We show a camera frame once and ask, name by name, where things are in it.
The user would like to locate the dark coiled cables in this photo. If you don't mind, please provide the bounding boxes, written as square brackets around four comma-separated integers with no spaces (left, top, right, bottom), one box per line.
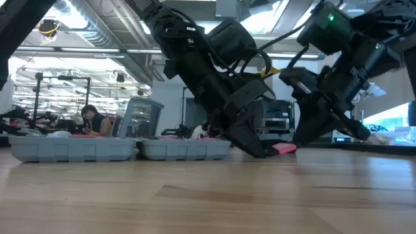
[365,123,390,133]

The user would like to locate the person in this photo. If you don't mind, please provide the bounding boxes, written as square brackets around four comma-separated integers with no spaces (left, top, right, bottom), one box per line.
[81,103,113,137]
[191,122,219,140]

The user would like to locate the black right camera cable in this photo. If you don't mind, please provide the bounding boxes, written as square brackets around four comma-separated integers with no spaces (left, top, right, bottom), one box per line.
[259,0,324,69]

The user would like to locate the black gantry frame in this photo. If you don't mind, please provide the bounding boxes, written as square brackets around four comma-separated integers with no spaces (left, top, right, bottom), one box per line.
[181,86,196,131]
[33,71,92,131]

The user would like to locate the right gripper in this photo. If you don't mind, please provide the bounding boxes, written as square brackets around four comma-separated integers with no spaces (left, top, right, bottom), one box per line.
[279,67,371,146]

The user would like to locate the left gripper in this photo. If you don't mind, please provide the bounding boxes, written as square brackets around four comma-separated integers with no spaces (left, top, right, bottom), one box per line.
[211,80,277,159]

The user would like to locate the long ceiling light bar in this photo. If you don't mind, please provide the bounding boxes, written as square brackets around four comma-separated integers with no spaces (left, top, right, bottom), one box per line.
[16,46,326,61]

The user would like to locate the light grey mesh office chair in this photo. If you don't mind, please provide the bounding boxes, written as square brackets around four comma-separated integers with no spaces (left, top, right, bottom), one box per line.
[117,97,165,139]

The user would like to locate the small black desk robot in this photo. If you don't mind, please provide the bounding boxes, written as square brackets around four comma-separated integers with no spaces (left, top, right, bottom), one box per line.
[161,124,193,139]

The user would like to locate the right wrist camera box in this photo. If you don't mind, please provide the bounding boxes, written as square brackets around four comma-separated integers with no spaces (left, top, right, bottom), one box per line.
[297,1,354,56]

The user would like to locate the black camera cable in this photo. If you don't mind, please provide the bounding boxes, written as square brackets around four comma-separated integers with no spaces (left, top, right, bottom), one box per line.
[239,47,282,79]
[259,0,324,69]

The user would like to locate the black metal table frame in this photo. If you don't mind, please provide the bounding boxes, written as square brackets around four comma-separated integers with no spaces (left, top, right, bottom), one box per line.
[297,142,416,156]

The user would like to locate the black left camera cable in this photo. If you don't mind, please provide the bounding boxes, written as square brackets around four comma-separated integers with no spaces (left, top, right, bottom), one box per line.
[239,47,282,79]

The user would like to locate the grey ceiling box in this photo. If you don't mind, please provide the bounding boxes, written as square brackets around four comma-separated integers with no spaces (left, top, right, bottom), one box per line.
[214,0,240,18]

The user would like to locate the grey plastic tool case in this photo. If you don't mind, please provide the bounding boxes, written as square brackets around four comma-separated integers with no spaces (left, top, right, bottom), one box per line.
[8,135,232,163]

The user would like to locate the pink-handled hammer silver head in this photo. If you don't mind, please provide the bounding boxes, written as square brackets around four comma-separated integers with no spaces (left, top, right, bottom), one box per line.
[157,136,222,142]

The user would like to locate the red and black utility knife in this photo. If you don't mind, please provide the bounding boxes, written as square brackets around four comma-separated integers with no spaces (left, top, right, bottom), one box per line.
[270,142,298,155]

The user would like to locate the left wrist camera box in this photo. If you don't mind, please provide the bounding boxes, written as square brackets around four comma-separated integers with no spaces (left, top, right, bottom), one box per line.
[207,18,257,66]

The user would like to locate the dark equipment rack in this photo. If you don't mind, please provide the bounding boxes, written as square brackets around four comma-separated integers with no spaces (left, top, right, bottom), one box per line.
[253,99,295,141]

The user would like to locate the black ceiling-mounted device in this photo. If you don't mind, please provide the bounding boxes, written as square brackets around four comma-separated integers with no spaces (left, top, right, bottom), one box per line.
[37,18,61,46]

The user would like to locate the white multi-head floor lamp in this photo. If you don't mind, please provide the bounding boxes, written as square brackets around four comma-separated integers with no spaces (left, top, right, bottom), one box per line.
[352,83,387,123]

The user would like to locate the silver spiral air duct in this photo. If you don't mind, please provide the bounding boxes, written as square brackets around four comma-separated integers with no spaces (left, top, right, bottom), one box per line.
[48,0,155,86]

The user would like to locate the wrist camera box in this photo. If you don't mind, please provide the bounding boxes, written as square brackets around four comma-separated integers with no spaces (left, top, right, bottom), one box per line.
[207,18,257,66]
[297,1,354,56]

